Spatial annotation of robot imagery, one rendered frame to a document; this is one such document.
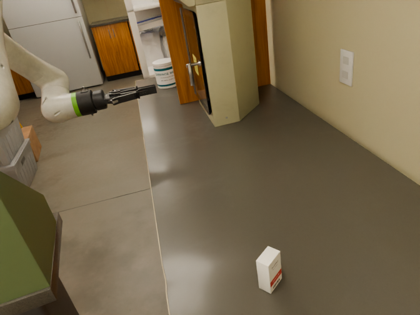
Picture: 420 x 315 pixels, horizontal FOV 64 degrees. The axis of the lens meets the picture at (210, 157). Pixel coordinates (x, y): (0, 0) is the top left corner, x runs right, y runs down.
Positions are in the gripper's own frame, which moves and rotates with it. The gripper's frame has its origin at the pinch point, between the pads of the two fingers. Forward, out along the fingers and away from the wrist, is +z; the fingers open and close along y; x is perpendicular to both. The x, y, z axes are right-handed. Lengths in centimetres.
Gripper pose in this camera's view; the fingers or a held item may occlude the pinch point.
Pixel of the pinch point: (147, 90)
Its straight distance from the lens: 137.4
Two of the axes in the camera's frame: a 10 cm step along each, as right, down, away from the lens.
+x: 1.4, 8.6, 5.0
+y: -2.3, -4.6, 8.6
